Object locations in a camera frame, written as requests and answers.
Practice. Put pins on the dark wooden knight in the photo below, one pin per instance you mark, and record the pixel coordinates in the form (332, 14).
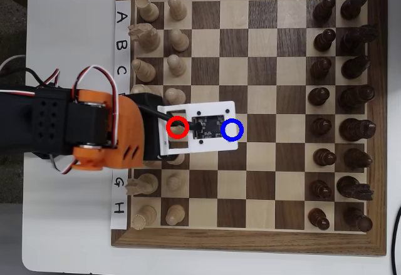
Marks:
(352, 187)
(354, 40)

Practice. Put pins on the wooden chessboard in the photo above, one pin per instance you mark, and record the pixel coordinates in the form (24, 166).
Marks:
(235, 243)

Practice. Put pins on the light wooden rook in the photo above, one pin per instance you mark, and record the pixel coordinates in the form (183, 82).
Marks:
(144, 217)
(148, 10)

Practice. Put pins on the white paper letter strip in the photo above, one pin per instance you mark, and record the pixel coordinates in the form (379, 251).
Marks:
(122, 37)

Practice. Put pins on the dark wooden pawn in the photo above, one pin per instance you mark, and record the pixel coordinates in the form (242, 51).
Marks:
(319, 218)
(324, 40)
(318, 96)
(324, 157)
(324, 8)
(320, 68)
(320, 126)
(321, 189)

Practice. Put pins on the black and orange robot arm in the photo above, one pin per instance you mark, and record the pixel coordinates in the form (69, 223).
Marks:
(31, 121)

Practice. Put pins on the dark wooden bishop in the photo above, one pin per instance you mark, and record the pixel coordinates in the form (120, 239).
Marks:
(357, 158)
(355, 67)

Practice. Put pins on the dark wooden queen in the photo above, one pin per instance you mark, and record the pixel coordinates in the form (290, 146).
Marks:
(355, 98)

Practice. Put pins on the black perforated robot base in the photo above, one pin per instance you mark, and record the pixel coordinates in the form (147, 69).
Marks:
(40, 155)

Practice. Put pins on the light wooden knight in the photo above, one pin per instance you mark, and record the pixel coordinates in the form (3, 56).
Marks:
(147, 38)
(145, 183)

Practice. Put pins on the dark wooden rook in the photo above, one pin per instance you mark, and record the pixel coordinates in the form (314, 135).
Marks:
(354, 5)
(358, 220)

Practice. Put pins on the black camera circuit board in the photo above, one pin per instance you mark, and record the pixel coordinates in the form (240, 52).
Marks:
(210, 127)

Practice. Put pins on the light wooden pawn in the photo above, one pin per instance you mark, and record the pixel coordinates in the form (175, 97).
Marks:
(174, 182)
(178, 159)
(174, 96)
(174, 215)
(180, 40)
(177, 8)
(176, 65)
(178, 130)

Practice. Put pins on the dark wooden king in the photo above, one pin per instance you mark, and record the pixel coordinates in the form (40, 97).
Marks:
(355, 129)

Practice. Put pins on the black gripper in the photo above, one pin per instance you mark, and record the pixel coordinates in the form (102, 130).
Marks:
(150, 101)

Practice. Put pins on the light wooden queen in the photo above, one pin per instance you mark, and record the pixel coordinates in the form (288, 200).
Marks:
(139, 88)

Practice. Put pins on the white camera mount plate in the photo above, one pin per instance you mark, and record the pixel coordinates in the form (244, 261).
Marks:
(219, 145)

